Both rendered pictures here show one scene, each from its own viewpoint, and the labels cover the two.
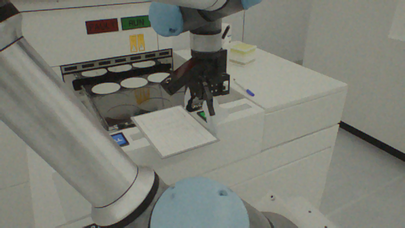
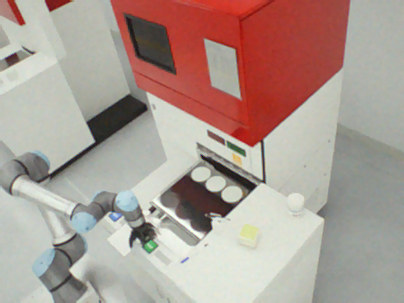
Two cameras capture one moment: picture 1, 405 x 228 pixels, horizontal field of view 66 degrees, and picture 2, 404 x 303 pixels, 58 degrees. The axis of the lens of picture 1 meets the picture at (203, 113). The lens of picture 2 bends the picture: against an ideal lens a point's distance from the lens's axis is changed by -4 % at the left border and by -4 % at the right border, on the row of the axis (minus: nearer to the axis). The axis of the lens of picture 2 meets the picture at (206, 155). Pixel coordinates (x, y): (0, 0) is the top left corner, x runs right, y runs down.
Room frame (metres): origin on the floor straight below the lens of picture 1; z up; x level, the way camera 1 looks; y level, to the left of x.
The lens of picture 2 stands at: (0.92, -0.98, 2.35)
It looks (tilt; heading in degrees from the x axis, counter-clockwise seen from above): 45 degrees down; 82
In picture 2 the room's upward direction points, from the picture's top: 12 degrees counter-clockwise
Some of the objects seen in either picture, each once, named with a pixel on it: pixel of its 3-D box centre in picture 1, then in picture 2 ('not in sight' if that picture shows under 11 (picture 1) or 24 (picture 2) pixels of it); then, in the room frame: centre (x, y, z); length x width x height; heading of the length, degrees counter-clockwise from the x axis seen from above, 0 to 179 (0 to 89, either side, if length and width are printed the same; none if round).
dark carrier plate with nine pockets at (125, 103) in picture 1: (144, 93); (200, 197); (1.02, 0.21, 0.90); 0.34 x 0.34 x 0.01; 30
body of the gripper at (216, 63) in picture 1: (208, 72); (141, 229); (0.73, -0.01, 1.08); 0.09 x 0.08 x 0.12; 120
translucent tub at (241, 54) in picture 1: (242, 54); (249, 236); (1.15, -0.15, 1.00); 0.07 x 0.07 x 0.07; 48
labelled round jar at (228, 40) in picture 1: (223, 35); (295, 206); (1.38, -0.09, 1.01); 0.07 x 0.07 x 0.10
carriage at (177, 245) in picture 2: not in sight; (165, 238); (0.80, 0.07, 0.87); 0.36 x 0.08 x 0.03; 120
